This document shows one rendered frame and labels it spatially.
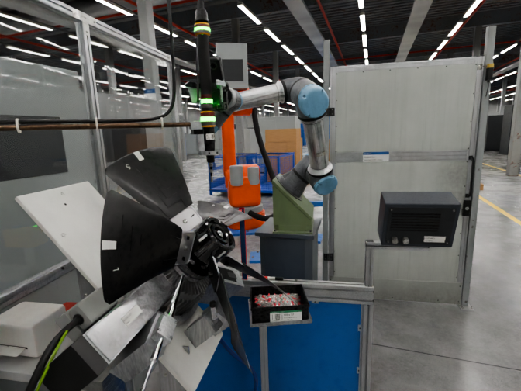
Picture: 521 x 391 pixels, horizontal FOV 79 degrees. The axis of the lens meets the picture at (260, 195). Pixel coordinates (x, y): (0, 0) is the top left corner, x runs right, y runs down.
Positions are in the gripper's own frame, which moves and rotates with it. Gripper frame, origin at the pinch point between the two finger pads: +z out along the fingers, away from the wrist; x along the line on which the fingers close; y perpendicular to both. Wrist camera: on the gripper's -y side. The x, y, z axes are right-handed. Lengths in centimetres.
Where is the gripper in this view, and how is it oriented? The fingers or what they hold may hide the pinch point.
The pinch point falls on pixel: (201, 81)
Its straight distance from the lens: 97.5
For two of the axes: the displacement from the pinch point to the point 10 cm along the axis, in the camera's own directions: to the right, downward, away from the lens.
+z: -1.9, 2.0, -9.6
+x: -9.8, 0.0, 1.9
